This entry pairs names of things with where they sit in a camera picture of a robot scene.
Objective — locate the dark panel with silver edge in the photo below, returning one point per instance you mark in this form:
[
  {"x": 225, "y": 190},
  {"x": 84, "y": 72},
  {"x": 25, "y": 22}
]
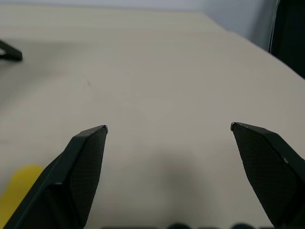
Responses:
[{"x": 289, "y": 35}]

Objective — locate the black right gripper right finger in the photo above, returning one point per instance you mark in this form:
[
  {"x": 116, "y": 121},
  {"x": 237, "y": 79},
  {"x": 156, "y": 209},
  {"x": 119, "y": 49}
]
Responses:
[{"x": 269, "y": 171}]

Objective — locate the yellow object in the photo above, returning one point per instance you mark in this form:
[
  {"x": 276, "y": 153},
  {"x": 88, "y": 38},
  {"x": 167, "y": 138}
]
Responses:
[{"x": 16, "y": 188}]

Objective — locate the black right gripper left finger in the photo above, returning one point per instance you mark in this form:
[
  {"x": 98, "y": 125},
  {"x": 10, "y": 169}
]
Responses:
[{"x": 71, "y": 181}]

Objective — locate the black whiteboard stand foot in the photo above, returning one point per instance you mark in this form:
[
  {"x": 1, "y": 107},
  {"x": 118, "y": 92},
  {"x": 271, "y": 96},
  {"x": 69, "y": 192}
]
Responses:
[{"x": 10, "y": 53}]

